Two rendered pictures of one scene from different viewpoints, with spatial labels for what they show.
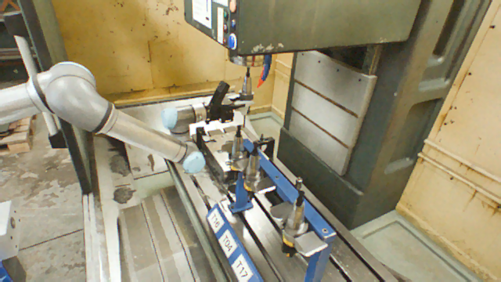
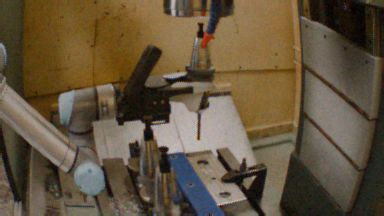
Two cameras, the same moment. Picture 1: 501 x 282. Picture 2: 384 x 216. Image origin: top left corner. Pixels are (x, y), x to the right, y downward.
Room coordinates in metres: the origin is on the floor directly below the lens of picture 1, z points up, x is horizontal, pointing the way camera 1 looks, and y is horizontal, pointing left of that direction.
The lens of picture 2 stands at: (0.11, -0.20, 1.63)
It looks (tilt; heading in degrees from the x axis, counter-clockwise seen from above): 22 degrees down; 16
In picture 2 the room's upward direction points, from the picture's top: straight up
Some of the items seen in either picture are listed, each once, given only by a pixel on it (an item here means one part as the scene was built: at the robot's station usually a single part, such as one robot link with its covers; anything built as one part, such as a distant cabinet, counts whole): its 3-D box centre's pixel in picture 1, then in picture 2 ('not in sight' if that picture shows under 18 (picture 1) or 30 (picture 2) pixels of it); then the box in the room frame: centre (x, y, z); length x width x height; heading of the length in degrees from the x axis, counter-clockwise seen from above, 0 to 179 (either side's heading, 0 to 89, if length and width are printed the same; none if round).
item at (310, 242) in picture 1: (308, 243); not in sight; (0.45, -0.15, 1.21); 0.07 x 0.05 x 0.01; 121
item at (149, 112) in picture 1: (196, 133); (147, 162); (1.64, 0.40, 0.75); 0.89 x 0.67 x 0.26; 121
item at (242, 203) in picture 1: (242, 178); not in sight; (0.85, 0.03, 1.05); 0.10 x 0.05 x 0.30; 121
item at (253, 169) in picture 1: (254, 162); (166, 187); (0.68, 0.00, 1.26); 0.04 x 0.04 x 0.07
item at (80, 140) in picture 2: (182, 142); (83, 150); (0.90, 0.28, 1.17); 0.11 x 0.08 x 0.11; 31
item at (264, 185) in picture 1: (261, 186); not in sight; (0.64, -0.03, 1.21); 0.07 x 0.05 x 0.01; 121
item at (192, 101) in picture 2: (244, 108); (193, 97); (1.03, 0.05, 1.26); 0.09 x 0.03 x 0.06; 111
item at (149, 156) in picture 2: (238, 144); (150, 156); (0.78, 0.05, 1.26); 0.04 x 0.04 x 0.07
